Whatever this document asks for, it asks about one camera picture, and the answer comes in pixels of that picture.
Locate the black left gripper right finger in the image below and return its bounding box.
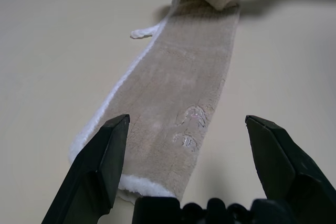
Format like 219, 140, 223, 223
244, 114, 336, 224

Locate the beige towel white trim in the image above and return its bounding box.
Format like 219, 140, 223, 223
68, 0, 242, 205

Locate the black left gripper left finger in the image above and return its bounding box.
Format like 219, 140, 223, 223
40, 113, 131, 224

